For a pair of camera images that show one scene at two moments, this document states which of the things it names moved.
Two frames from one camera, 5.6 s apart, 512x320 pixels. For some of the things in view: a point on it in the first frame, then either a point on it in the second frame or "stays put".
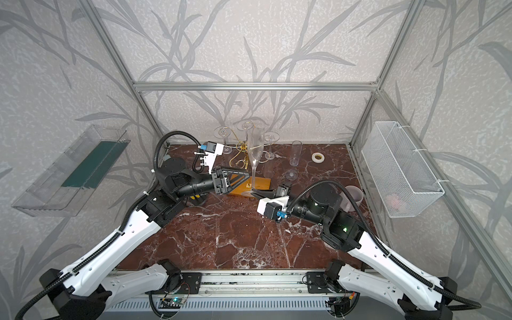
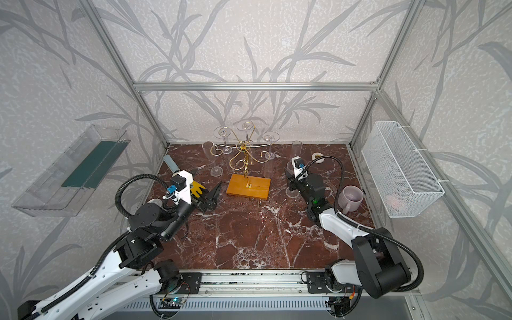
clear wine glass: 255,143 to 291,194
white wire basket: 405,184 stays put
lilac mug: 357,193 stays put
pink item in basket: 394,201 stays put
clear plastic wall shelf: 65,187 stays put
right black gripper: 285,192 to 292,183
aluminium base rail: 258,285 stays put
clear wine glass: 271,137 stays put
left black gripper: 220,180 to 208,203
